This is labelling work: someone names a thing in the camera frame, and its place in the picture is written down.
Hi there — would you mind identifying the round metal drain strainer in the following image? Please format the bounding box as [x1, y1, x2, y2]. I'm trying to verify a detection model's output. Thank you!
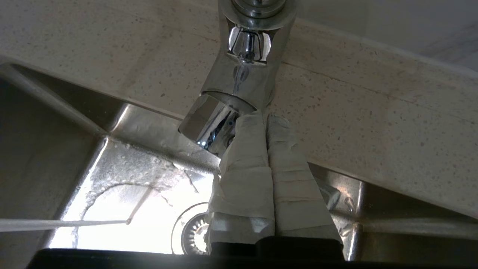
[171, 202, 211, 256]

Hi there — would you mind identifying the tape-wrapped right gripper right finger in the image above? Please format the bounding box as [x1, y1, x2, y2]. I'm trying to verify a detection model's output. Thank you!
[266, 114, 342, 243]

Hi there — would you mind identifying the stainless steel sink basin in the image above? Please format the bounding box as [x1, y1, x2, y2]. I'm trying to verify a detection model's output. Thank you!
[0, 62, 478, 262]

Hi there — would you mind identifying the chrome gooseneck faucet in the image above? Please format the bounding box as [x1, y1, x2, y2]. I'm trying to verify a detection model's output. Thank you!
[178, 0, 299, 157]

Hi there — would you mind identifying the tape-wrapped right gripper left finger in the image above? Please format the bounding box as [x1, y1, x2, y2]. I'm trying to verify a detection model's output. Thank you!
[205, 110, 276, 254]

